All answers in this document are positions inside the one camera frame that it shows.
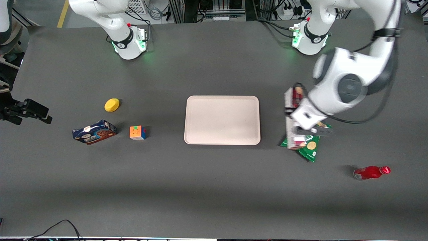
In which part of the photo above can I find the colourful puzzle cube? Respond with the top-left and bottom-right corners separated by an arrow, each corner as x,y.
129,126 -> 147,141

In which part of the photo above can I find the blue cookie box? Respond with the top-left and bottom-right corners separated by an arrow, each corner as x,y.
72,119 -> 118,145

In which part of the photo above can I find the coiled grey cable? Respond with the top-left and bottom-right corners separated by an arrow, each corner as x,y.
148,6 -> 165,21

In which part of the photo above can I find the thin black table-edge cable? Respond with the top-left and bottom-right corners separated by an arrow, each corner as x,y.
24,219 -> 83,241

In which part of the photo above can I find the white vented box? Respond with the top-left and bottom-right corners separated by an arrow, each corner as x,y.
125,0 -> 148,15

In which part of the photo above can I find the white power strip with plugs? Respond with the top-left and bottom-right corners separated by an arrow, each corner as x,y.
282,4 -> 304,18

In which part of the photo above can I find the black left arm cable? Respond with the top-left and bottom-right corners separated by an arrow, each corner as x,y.
329,0 -> 403,125

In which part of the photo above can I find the red cookie box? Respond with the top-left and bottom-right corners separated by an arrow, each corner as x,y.
284,86 -> 307,150

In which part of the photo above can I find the red bottle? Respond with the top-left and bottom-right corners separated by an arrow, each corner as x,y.
353,165 -> 391,181

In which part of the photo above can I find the green Lay's chips bag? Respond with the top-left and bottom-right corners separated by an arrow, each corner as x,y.
280,122 -> 331,163

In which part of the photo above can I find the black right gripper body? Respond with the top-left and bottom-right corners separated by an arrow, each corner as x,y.
0,100 -> 24,125

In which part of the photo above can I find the black base cable bundle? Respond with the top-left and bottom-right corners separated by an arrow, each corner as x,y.
255,18 -> 301,39

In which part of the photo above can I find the beige plastic tray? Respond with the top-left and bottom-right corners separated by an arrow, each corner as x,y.
184,95 -> 261,146

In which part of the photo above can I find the yellow lemon-shaped object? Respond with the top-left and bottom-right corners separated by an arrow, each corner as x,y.
104,98 -> 120,112

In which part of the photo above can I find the aluminium frame post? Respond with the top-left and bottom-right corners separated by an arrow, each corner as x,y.
168,0 -> 185,24

